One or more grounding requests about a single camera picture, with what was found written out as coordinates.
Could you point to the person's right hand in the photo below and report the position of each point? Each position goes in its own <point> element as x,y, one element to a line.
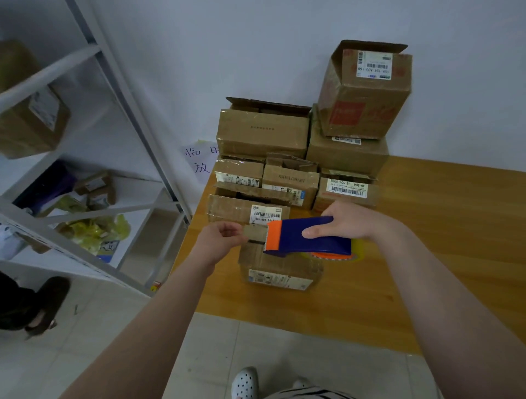
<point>352,222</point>

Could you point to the person's left hand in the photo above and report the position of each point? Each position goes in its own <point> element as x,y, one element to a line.
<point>215,242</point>

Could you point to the box barcode label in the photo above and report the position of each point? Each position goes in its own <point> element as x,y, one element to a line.
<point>230,210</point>

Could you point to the blue orange tape dispenser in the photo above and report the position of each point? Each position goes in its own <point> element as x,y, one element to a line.
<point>304,234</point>

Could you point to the small brown cardboard box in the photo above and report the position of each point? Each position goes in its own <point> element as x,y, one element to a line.
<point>279,270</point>

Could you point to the stack of cardboard boxes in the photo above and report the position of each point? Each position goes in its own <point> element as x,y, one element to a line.
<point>263,131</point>

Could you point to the person's left forearm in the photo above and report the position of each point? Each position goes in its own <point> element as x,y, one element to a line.
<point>144,337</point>

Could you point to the person's right forearm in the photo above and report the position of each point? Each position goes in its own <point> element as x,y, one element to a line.
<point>460,321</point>

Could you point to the person's striped clothing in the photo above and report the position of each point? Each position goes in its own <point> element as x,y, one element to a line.
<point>308,394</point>

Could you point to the wooden table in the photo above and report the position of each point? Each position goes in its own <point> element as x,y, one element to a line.
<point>460,205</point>

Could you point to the yellow plastic bag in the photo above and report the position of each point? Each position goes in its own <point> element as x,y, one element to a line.
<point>94,232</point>

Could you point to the small open carton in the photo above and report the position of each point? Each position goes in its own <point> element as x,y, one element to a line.
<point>99,191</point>

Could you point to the dark blue bag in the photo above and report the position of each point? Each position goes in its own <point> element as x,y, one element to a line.
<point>45,189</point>

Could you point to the white plastic bag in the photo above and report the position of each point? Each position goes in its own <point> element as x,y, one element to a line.
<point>8,244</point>

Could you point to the large worn shelf carton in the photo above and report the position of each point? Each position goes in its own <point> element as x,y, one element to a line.
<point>29,123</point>

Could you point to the grey metal shelf rack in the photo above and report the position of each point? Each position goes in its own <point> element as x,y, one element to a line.
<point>49,76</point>

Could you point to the white paper wall sign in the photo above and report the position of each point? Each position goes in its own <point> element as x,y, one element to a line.
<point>199,160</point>

